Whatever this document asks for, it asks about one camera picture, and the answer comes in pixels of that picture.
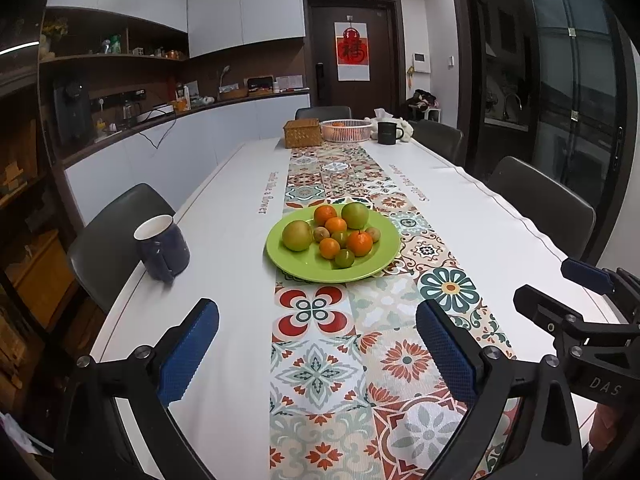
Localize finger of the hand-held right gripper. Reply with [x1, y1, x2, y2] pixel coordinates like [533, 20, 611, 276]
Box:
[513, 284, 640, 363]
[560, 258, 640, 323]

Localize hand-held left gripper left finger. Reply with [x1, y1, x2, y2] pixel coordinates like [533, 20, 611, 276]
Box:
[54, 298, 220, 480]

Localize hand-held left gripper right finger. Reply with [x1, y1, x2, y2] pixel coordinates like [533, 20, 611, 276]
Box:
[415, 298, 584, 480]

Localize orange mandarin with stem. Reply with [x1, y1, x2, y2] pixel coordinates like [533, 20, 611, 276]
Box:
[347, 230, 374, 257]

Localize green plate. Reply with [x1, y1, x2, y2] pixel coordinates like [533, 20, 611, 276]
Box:
[265, 203, 402, 284]

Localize large yellow pear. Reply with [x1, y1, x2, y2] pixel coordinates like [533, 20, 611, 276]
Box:
[282, 220, 314, 252]

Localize green apple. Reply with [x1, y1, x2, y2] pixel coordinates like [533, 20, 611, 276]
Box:
[341, 202, 370, 231]

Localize person's right hand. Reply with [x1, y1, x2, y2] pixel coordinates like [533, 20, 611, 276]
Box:
[589, 402, 622, 455]

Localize grey chair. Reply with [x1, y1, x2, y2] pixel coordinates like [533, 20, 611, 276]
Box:
[410, 120, 465, 167]
[67, 183, 177, 314]
[294, 105, 353, 122]
[487, 156, 597, 262]

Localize patterned table runner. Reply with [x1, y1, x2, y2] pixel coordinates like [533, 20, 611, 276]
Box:
[268, 141, 517, 480]

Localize dark blue mug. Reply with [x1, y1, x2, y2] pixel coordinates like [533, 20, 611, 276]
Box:
[133, 214, 191, 283]

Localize chrome faucet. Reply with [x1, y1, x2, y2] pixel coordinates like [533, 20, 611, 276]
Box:
[502, 92, 524, 122]

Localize white plush toy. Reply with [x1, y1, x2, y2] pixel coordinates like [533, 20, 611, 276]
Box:
[363, 116, 418, 141]

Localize black mug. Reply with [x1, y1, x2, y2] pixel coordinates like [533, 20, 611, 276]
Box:
[376, 121, 405, 145]

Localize pile of bags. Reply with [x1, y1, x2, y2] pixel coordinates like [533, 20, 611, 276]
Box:
[404, 89, 441, 111]

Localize pink plastic basket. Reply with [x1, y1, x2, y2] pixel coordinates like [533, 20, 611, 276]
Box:
[319, 118, 375, 142]

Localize wicker box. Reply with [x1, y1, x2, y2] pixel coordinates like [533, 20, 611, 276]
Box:
[283, 118, 323, 150]

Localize black countertop appliance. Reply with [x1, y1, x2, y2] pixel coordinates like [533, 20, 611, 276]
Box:
[52, 79, 96, 149]

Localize dark wooden door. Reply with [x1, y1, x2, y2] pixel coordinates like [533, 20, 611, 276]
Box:
[302, 0, 406, 121]

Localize red and white door poster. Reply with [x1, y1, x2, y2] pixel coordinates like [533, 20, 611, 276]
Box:
[337, 22, 370, 81]

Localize yellow flowers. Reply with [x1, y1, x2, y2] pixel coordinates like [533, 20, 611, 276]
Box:
[42, 16, 69, 39]

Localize black cable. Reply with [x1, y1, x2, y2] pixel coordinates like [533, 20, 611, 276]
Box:
[139, 114, 177, 150]

